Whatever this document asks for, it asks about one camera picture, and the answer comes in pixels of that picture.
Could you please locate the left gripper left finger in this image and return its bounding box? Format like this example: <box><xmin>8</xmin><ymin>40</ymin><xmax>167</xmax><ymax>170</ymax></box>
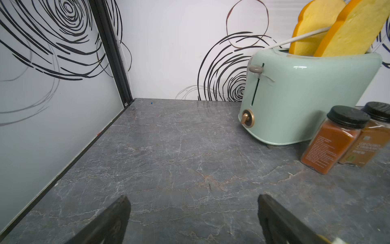
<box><xmin>67</xmin><ymin>195</ymin><xmax>131</xmax><ymax>244</ymax></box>

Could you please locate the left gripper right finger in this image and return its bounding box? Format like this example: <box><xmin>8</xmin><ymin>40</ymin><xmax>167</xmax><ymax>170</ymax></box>
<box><xmin>258</xmin><ymin>194</ymin><xmax>330</xmax><ymax>244</ymax></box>

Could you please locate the red spice jar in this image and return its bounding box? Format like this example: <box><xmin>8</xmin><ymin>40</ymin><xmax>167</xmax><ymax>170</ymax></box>
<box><xmin>301</xmin><ymin>105</ymin><xmax>370</xmax><ymax>175</ymax></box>

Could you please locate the brown spice jar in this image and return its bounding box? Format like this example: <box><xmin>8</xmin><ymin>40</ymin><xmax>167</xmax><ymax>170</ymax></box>
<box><xmin>339</xmin><ymin>102</ymin><xmax>390</xmax><ymax>167</ymax></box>

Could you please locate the mint green toaster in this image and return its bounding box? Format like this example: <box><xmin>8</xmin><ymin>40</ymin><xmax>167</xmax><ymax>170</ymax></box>
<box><xmin>238</xmin><ymin>48</ymin><xmax>382</xmax><ymax>146</ymax></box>

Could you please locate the back toast slice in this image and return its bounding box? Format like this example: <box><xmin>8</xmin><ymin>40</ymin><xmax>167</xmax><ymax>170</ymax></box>
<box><xmin>289</xmin><ymin>0</ymin><xmax>346</xmax><ymax>56</ymax></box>

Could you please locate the toast slice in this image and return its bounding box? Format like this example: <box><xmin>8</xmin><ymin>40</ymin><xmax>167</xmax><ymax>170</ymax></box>
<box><xmin>314</xmin><ymin>1</ymin><xmax>390</xmax><ymax>58</ymax></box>
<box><xmin>289</xmin><ymin>0</ymin><xmax>346</xmax><ymax>56</ymax></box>

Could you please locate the front toast slice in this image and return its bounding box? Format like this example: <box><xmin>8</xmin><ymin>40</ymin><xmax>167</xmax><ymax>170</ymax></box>
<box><xmin>314</xmin><ymin>1</ymin><xmax>390</xmax><ymax>58</ymax></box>

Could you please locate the white toaster cord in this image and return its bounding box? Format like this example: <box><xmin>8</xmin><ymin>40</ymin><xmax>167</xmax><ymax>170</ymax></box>
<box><xmin>264</xmin><ymin>26</ymin><xmax>332</xmax><ymax>51</ymax></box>

